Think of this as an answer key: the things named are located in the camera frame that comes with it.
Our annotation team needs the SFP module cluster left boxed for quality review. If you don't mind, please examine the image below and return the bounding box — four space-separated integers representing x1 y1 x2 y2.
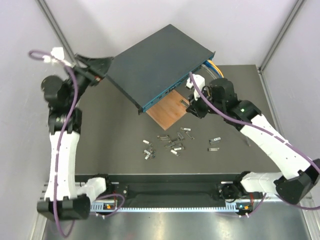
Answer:
143 147 156 160

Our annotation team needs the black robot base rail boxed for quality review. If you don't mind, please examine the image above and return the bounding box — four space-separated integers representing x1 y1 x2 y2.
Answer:
74 173 276 208

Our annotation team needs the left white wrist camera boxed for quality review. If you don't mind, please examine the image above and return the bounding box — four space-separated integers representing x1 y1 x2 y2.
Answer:
42 46 75 68

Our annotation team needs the black table mat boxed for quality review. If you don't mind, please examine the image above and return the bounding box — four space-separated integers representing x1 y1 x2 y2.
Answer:
75 80 278 175

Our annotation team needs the silver SFP module top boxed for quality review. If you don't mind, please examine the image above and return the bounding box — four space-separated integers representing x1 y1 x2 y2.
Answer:
180 127 191 132

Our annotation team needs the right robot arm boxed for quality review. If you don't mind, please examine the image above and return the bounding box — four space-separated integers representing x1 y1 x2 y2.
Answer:
186 74 320 205

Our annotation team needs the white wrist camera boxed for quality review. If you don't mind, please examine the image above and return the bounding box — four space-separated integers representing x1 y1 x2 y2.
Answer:
42 46 75 68
185 74 206 101

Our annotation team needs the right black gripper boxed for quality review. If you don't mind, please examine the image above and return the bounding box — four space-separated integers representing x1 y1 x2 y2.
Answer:
186 87 225 119

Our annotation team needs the grey ethernet cable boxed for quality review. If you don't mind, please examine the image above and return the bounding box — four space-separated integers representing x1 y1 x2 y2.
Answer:
202 67 252 147

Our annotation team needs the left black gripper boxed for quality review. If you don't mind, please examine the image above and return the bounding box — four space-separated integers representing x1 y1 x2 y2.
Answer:
67 53 115 107

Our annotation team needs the yellow ethernet cable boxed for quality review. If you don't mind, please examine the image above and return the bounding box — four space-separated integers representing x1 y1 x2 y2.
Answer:
207 59 225 79

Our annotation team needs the dark blue network switch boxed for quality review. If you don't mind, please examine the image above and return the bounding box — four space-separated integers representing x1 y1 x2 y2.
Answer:
106 24 215 114

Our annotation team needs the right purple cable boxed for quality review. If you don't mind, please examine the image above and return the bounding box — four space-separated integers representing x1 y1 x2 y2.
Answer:
188 71 320 216

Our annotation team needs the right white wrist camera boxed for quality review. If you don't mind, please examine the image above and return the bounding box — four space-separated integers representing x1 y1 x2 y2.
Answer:
185 74 206 101

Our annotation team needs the SFP module pile centre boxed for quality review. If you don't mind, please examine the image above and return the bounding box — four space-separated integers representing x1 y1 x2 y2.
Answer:
156 130 195 157

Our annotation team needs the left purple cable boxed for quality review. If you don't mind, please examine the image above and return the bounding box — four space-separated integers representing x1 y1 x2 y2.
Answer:
27 49 126 238

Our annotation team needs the purple cable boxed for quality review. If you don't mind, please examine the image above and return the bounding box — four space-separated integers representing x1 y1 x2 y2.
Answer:
188 71 320 216
27 49 126 238

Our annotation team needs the wooden board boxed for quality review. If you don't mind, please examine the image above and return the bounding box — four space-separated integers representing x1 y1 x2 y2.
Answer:
146 90 189 131

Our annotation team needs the perforated cable duct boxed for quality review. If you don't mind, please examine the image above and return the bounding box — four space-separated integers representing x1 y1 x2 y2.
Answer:
90 200 253 214

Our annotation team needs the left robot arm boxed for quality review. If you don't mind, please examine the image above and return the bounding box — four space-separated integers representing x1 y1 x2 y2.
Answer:
36 54 114 221

